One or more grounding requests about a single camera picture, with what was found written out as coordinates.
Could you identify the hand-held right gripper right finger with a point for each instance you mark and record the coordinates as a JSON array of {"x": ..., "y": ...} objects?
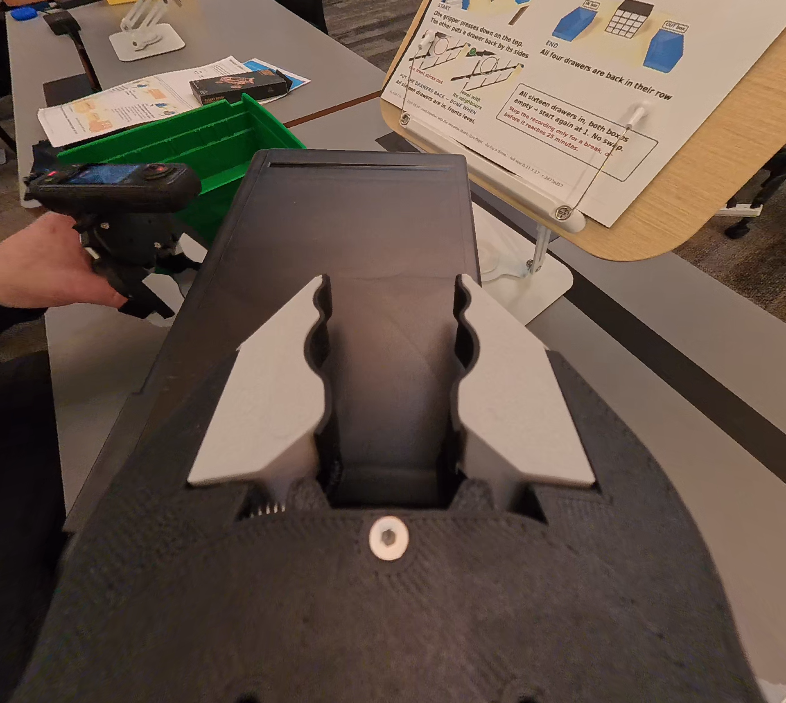
[{"x": 522, "y": 402}]

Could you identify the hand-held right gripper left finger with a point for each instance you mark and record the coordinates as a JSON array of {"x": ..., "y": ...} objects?
[{"x": 264, "y": 402}]

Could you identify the black drawer cabinet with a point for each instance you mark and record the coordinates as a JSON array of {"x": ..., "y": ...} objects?
[{"x": 356, "y": 224}]

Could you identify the person's left hand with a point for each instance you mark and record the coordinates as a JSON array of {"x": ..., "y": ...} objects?
[{"x": 43, "y": 267}]

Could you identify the white board stand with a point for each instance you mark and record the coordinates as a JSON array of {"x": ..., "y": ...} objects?
[{"x": 540, "y": 285}]

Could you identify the printed instruction paper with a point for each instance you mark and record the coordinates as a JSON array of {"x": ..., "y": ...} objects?
[{"x": 123, "y": 101}]

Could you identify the small black box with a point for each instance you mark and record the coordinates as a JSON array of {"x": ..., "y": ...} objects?
[{"x": 239, "y": 88}]

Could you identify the white tablet stand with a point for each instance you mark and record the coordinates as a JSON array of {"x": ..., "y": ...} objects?
[{"x": 147, "y": 46}]

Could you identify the black hammer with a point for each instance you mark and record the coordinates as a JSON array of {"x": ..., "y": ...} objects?
[{"x": 61, "y": 23}]

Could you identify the blue and white paper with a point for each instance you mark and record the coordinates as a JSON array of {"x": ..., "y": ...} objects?
[{"x": 261, "y": 64}]

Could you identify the blue lid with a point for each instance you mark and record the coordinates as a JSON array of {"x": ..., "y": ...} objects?
[{"x": 24, "y": 15}]

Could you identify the instruction sheet on wooden stand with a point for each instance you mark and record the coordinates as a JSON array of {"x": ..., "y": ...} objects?
[{"x": 706, "y": 193}]

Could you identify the large instruction sheet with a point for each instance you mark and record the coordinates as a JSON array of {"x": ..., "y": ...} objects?
[{"x": 583, "y": 89}]

